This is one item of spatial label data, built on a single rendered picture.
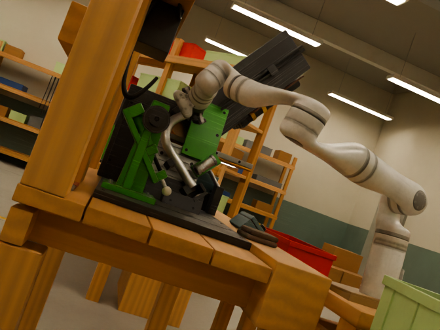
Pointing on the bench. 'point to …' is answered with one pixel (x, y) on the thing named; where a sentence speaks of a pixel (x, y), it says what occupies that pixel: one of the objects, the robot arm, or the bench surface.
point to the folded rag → (258, 236)
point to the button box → (245, 221)
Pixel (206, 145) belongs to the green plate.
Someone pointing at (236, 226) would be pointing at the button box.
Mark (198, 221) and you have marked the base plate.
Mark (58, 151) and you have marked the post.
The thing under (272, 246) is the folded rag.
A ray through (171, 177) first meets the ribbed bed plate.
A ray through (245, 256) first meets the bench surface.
